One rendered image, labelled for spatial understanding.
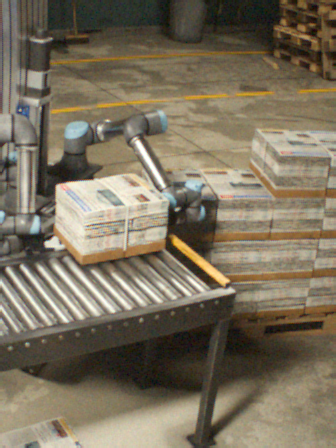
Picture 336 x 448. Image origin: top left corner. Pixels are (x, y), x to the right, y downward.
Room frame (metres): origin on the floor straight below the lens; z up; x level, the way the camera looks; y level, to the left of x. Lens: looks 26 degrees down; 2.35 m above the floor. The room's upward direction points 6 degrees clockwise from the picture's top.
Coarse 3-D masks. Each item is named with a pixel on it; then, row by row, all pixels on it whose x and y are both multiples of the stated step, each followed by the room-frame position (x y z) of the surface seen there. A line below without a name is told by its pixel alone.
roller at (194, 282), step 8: (160, 256) 2.94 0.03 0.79; (168, 256) 2.93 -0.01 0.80; (168, 264) 2.89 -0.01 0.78; (176, 264) 2.87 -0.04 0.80; (176, 272) 2.84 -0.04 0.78; (184, 272) 2.81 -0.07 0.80; (184, 280) 2.79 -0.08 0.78; (192, 280) 2.76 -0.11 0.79; (200, 280) 2.76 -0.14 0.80; (192, 288) 2.74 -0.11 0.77; (200, 288) 2.71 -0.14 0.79; (208, 288) 2.70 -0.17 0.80
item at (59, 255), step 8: (32, 256) 2.79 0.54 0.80; (40, 256) 2.80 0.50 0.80; (48, 256) 2.81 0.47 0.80; (56, 256) 2.82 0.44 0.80; (64, 256) 2.83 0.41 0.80; (72, 256) 2.86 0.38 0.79; (0, 264) 2.70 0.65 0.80; (8, 264) 2.70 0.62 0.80; (16, 264) 2.72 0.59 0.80; (32, 264) 2.75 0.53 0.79; (8, 280) 2.69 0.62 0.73; (24, 280) 2.73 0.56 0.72
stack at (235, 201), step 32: (224, 192) 3.57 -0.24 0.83; (256, 192) 3.61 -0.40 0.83; (192, 224) 3.46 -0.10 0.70; (224, 224) 3.50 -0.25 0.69; (256, 224) 3.55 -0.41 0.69; (288, 224) 3.60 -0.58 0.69; (320, 224) 3.65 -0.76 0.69; (224, 256) 3.50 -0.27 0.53; (256, 256) 3.55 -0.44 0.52; (288, 256) 3.60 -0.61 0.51; (320, 256) 3.66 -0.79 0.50; (256, 288) 3.56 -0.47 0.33; (288, 288) 3.61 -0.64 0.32; (320, 288) 3.67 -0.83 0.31; (288, 320) 3.62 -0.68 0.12; (320, 320) 3.68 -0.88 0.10
